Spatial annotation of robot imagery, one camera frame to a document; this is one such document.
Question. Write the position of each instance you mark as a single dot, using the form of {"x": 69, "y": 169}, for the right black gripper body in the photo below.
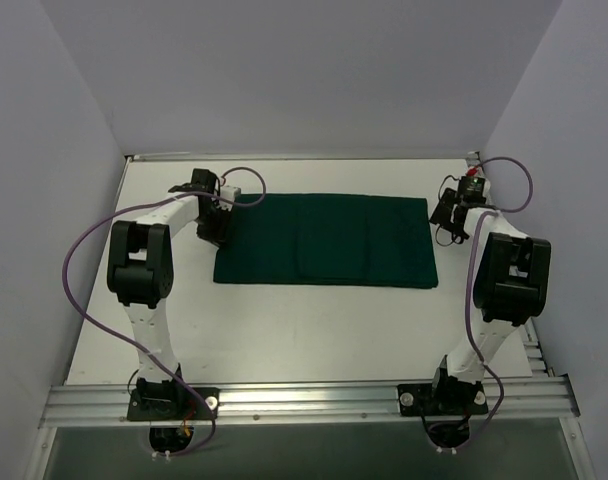
{"x": 444, "y": 212}

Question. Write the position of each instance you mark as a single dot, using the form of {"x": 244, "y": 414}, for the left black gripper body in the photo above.
{"x": 214, "y": 226}

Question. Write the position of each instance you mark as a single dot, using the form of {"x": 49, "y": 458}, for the green surgical cloth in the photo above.
{"x": 329, "y": 240}

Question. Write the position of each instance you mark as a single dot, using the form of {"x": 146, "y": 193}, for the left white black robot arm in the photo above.
{"x": 141, "y": 270}

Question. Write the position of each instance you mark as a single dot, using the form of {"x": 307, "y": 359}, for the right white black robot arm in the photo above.
{"x": 506, "y": 282}

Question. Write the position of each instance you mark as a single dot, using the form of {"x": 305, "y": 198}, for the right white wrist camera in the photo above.
{"x": 476, "y": 182}

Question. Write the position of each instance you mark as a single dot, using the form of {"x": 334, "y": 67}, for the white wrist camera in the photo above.
{"x": 229, "y": 194}
{"x": 476, "y": 182}

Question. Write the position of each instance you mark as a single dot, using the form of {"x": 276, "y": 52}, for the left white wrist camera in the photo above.
{"x": 229, "y": 194}

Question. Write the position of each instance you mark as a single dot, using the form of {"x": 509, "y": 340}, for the back aluminium rail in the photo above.
{"x": 306, "y": 155}

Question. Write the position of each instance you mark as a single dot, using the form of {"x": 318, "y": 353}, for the aluminium rail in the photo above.
{"x": 306, "y": 155}
{"x": 507, "y": 283}
{"x": 97, "y": 406}

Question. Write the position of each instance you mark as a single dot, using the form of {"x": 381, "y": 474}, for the right aluminium rail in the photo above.
{"x": 507, "y": 283}

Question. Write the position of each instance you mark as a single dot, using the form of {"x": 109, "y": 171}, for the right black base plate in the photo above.
{"x": 418, "y": 399}

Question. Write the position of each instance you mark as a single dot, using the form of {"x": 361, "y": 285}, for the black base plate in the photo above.
{"x": 418, "y": 399}
{"x": 166, "y": 405}

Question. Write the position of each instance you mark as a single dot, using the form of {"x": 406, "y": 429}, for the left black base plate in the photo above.
{"x": 166, "y": 405}

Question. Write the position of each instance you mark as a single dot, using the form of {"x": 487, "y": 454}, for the front aluminium rail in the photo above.
{"x": 97, "y": 406}

